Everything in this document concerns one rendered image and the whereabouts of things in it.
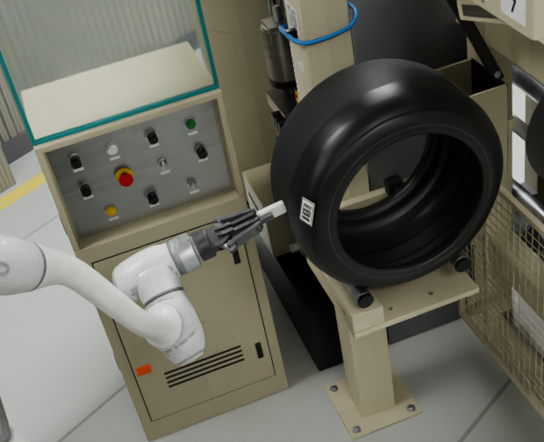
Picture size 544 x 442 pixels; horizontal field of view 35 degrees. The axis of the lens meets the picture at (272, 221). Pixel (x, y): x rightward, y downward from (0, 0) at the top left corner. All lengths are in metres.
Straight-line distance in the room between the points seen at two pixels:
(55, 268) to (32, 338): 2.16
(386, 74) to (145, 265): 0.72
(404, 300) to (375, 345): 0.57
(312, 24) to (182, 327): 0.82
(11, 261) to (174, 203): 1.17
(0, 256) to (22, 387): 2.12
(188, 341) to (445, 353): 1.54
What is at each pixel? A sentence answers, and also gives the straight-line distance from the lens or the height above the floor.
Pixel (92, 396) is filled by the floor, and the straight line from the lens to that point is 3.52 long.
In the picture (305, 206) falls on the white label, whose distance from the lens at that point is 2.02.
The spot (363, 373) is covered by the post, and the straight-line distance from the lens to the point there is 3.01.
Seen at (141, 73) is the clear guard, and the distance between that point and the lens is 2.47.
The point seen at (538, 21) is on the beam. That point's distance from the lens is 1.75.
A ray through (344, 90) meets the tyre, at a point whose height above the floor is 1.44.
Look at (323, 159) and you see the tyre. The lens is 1.98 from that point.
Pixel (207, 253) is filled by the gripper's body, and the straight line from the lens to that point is 2.08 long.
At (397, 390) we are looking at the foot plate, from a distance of 3.23.
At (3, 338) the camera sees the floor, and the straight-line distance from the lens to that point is 3.94.
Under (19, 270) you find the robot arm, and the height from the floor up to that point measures 1.51.
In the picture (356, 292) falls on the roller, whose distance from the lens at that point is 2.27.
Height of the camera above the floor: 2.44
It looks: 37 degrees down
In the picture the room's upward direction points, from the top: 12 degrees counter-clockwise
